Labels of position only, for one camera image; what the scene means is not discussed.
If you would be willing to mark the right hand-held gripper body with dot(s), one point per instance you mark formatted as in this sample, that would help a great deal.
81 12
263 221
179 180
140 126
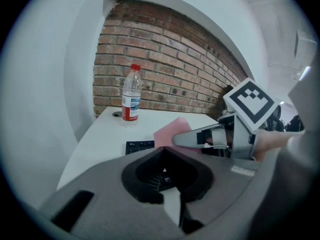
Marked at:
250 101

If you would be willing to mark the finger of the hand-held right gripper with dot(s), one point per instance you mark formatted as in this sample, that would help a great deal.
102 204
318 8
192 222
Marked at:
187 137

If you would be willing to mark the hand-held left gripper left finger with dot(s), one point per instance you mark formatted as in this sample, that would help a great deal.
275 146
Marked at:
105 189

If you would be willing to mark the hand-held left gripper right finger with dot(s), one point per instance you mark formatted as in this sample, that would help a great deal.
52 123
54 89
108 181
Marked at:
225 184

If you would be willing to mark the pink cloth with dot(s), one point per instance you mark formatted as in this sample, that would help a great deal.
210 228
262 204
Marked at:
175 127

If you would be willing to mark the black keyboard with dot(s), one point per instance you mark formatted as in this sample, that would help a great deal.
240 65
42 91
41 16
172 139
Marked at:
137 146

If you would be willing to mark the person's right forearm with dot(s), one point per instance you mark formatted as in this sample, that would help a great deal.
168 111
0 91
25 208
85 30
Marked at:
272 139

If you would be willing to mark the long ceiling light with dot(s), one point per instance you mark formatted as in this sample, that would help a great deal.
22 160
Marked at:
305 73

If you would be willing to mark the clear water bottle red cap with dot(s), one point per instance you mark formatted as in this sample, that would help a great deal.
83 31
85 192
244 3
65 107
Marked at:
131 101

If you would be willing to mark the white ceiling air conditioner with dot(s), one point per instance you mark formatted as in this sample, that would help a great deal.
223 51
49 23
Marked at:
306 45

